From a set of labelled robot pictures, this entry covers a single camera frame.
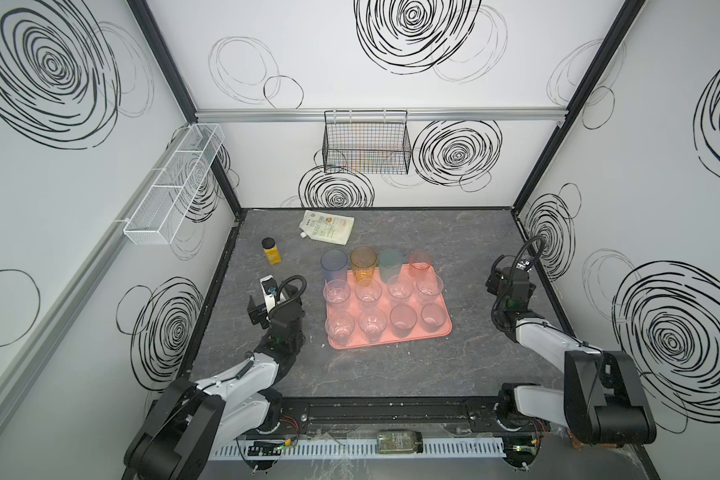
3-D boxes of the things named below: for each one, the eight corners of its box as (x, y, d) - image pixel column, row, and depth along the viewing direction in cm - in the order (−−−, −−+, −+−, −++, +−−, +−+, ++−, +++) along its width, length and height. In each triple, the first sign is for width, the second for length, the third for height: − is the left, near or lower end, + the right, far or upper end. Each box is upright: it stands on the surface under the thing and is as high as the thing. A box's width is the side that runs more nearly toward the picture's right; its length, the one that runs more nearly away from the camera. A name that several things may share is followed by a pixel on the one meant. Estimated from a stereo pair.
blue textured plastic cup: (324, 290, 98) (319, 268, 88) (326, 272, 103) (321, 249, 93) (348, 290, 98) (345, 268, 88) (348, 272, 103) (346, 249, 93)
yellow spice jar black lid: (270, 267, 105) (263, 250, 98) (267, 255, 108) (260, 238, 101) (282, 263, 106) (276, 247, 99) (279, 252, 109) (273, 235, 102)
